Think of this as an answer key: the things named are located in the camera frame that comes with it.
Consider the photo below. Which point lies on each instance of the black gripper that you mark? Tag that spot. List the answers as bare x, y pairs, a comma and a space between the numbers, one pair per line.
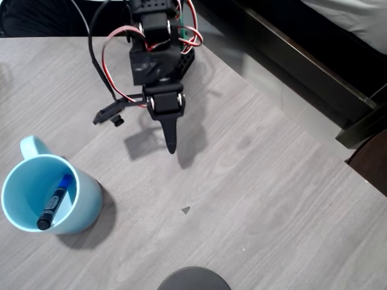
165, 103

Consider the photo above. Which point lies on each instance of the blue and black marker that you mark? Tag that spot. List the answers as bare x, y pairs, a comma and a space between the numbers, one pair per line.
54, 202

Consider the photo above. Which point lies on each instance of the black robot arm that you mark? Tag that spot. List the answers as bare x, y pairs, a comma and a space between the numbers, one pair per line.
157, 60

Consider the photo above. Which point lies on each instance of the light blue ceramic mug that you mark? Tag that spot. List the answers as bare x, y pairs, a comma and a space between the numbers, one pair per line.
87, 199

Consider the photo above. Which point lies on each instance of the round black object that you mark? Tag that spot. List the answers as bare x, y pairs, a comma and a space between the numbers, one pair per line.
193, 279

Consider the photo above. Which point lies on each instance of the black bulky object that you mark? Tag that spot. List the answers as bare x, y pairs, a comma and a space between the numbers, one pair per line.
39, 18

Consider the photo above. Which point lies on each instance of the brown wooden furniture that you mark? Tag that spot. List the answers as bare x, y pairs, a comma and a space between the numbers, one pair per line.
372, 163

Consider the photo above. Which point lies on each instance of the white mattress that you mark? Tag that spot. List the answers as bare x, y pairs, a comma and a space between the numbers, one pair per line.
356, 18

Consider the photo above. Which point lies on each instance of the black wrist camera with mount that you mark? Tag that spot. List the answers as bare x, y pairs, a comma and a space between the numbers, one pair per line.
106, 113

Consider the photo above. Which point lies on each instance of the dark wooden bed frame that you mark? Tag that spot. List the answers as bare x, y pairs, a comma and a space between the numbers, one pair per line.
302, 57

